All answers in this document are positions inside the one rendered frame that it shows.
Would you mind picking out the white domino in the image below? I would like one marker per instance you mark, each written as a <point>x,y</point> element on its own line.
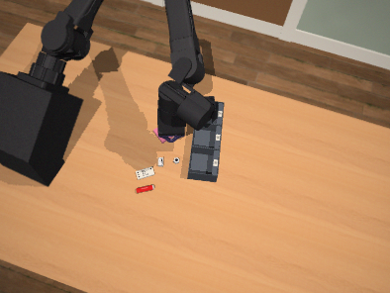
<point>147,172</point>

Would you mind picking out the dark grey rack of bins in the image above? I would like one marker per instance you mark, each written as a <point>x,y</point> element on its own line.
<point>205,149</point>

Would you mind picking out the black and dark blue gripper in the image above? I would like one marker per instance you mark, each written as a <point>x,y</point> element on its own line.
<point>164,129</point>

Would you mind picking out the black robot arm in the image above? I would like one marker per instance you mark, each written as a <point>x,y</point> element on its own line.
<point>60,39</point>

